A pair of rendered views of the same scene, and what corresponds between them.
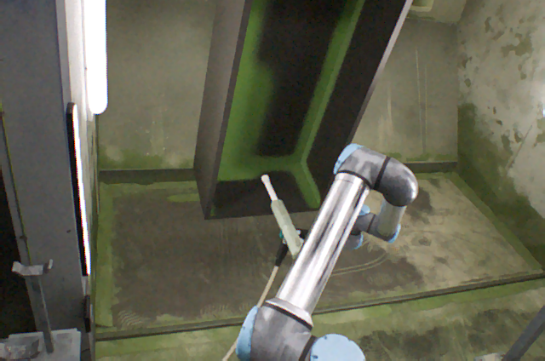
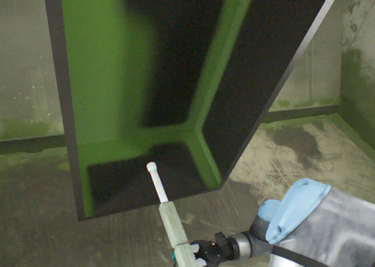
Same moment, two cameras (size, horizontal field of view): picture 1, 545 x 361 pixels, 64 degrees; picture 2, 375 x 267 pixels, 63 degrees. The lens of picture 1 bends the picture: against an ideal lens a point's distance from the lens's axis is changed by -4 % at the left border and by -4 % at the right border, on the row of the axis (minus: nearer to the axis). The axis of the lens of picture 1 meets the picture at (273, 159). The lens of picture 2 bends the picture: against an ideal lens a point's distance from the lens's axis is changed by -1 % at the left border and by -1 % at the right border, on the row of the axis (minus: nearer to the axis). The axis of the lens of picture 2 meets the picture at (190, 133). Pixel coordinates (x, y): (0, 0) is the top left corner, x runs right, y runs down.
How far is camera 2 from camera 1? 104 cm
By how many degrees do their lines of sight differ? 9
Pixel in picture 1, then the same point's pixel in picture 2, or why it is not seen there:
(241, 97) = (112, 63)
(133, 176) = (18, 146)
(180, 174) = not seen: hidden behind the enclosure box
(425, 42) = not seen: outside the picture
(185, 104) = not seen: hidden behind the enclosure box
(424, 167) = (309, 111)
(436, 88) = (322, 35)
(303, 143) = (197, 109)
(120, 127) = not seen: outside the picture
